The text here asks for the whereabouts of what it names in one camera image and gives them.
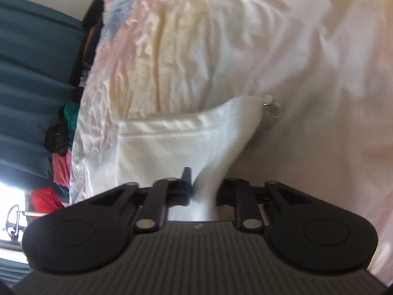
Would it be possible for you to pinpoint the cream white zip jacket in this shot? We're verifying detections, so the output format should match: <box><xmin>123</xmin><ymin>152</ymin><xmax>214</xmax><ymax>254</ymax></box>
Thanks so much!
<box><xmin>69</xmin><ymin>0</ymin><xmax>393</xmax><ymax>279</ymax></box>

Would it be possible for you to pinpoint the black clothes pile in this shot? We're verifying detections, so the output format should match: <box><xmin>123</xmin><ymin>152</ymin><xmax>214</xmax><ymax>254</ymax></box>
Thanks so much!
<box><xmin>44</xmin><ymin>123</ymin><xmax>69</xmax><ymax>157</ymax></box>

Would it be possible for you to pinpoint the red cloth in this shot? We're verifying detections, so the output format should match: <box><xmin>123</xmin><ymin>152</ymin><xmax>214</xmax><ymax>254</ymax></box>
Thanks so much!
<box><xmin>30</xmin><ymin>187</ymin><xmax>64</xmax><ymax>214</ymax></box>

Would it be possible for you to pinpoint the pink cloth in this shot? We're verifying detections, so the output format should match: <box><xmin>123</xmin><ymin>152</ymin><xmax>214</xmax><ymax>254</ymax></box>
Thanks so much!
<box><xmin>52</xmin><ymin>149</ymin><xmax>72</xmax><ymax>188</ymax></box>

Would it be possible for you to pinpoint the garment steamer stand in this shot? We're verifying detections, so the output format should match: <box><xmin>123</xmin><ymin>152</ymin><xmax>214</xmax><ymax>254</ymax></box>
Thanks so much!
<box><xmin>4</xmin><ymin>204</ymin><xmax>50</xmax><ymax>243</ymax></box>

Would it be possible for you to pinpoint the green cloth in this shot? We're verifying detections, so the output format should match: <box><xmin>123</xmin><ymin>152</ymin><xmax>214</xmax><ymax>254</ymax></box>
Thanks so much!
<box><xmin>63</xmin><ymin>101</ymin><xmax>80</xmax><ymax>147</ymax></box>

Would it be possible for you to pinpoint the pastel pink bed duvet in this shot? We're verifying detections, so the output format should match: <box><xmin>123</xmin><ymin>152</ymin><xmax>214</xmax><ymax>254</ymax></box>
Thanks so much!
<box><xmin>69</xmin><ymin>0</ymin><xmax>393</xmax><ymax>203</ymax></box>

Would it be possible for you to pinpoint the teal right curtain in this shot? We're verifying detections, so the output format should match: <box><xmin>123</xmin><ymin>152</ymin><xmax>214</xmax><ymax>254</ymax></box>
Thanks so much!
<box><xmin>1</xmin><ymin>0</ymin><xmax>85</xmax><ymax>178</ymax></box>

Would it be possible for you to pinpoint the dark sofa bench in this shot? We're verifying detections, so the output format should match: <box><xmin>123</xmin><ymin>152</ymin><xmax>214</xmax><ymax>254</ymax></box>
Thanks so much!
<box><xmin>69</xmin><ymin>0</ymin><xmax>104</xmax><ymax>87</ymax></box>

